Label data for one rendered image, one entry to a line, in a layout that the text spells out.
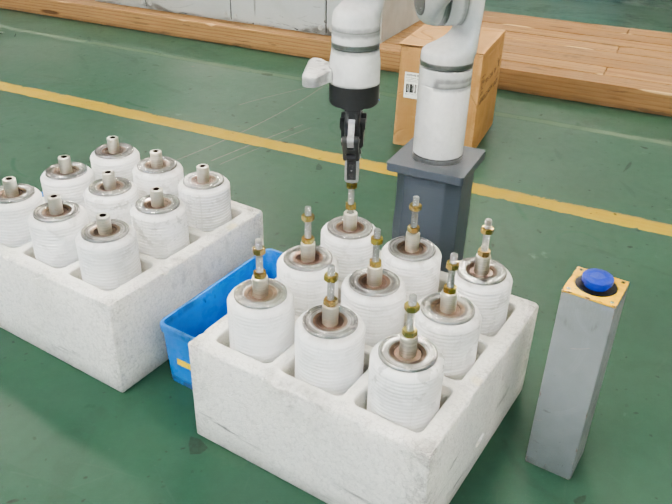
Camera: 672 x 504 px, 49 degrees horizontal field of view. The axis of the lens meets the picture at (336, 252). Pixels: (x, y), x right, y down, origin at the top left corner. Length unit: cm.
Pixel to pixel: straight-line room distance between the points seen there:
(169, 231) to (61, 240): 18
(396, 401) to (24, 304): 72
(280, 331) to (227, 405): 14
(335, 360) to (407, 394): 11
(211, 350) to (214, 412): 11
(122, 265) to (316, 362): 40
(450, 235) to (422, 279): 26
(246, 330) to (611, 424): 62
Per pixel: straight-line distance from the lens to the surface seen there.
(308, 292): 110
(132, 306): 122
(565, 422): 111
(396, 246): 116
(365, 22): 105
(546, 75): 273
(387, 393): 93
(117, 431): 123
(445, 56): 127
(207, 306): 131
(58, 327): 133
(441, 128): 131
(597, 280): 100
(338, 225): 121
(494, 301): 110
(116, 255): 121
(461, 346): 101
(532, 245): 174
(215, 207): 136
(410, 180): 134
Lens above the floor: 83
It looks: 31 degrees down
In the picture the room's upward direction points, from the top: 1 degrees clockwise
